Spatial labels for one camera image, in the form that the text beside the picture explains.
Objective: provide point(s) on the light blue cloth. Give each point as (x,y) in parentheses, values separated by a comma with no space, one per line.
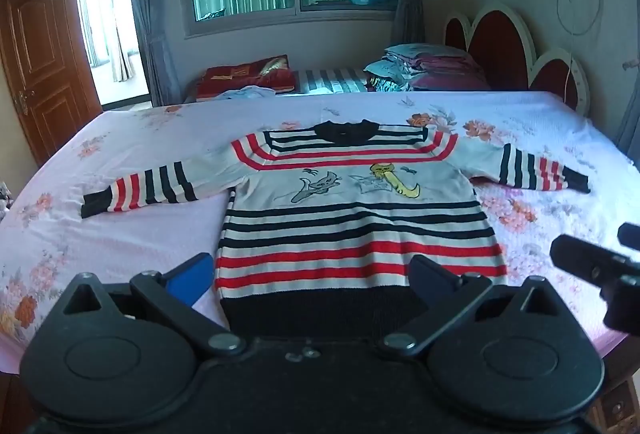
(247,92)

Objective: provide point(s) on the folded bedding stack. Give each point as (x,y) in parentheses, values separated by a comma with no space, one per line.
(430,67)

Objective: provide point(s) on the red patterned cushion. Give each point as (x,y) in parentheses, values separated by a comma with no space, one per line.
(245,77)

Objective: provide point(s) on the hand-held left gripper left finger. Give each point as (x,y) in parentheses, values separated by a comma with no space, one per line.
(191,278)

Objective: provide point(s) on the striped knit sweater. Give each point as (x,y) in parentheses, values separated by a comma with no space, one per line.
(350,219)

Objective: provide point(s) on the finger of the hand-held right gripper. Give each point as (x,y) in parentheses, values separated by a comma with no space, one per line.
(630,233)
(585,255)

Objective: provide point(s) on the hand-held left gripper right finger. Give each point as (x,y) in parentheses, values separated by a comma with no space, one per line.
(429,278)

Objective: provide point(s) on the brown wooden door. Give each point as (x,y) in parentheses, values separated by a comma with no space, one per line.
(40,64)

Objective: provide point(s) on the red scalloped headboard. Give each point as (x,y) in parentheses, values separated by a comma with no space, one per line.
(500,49)

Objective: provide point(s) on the striped mattress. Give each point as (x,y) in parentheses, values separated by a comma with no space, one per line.
(330,80)

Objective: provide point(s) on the colourful patterned cloth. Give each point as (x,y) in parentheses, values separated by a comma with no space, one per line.
(390,84)

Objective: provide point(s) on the floral pink bedsheet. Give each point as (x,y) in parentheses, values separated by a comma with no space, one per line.
(150,234)

